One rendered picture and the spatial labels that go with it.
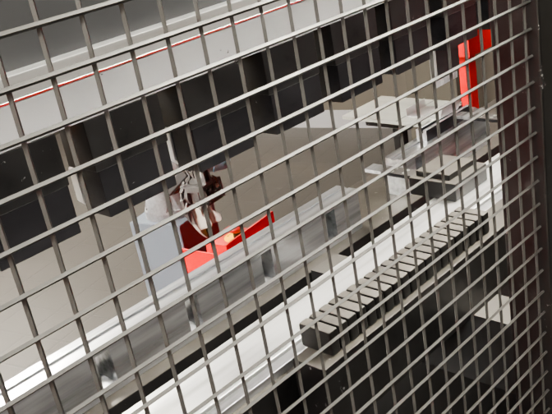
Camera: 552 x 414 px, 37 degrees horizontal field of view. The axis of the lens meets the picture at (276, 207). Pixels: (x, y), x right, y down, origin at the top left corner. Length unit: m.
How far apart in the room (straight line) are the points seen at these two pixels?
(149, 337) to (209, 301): 0.14
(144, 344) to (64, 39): 0.61
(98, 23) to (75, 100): 0.23
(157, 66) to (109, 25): 0.29
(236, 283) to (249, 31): 0.47
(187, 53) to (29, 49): 0.44
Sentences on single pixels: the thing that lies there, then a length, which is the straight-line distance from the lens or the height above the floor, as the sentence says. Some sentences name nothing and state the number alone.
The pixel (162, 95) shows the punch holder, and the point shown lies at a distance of 1.45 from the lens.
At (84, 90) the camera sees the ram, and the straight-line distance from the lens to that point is 1.29.
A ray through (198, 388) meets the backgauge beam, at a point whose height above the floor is 0.98.
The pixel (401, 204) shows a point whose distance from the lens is 1.93.
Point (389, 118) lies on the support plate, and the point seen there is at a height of 1.00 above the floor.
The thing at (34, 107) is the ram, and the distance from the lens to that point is 1.25.
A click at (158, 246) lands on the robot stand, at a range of 2.37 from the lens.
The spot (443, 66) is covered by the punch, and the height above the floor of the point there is 1.13.
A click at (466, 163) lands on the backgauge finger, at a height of 1.03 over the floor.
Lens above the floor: 1.65
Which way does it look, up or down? 23 degrees down
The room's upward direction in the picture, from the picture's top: 10 degrees counter-clockwise
